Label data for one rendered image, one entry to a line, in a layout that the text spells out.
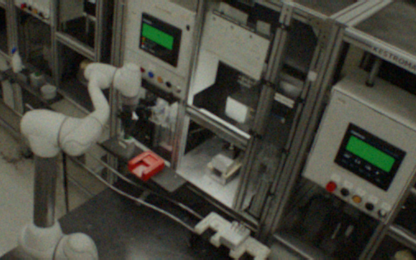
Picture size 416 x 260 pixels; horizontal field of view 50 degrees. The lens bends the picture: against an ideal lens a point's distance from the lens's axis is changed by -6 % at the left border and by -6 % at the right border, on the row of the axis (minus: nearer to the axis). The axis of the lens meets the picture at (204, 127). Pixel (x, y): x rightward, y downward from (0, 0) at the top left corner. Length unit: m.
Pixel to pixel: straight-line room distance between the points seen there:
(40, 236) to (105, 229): 0.49
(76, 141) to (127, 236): 0.86
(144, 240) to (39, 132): 0.92
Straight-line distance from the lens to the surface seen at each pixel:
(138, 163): 2.55
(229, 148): 2.52
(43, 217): 2.15
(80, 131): 1.85
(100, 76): 2.32
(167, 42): 2.20
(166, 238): 2.54
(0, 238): 3.46
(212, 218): 2.41
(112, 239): 2.52
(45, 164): 2.00
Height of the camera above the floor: 2.63
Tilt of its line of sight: 36 degrees down
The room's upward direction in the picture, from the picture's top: 11 degrees clockwise
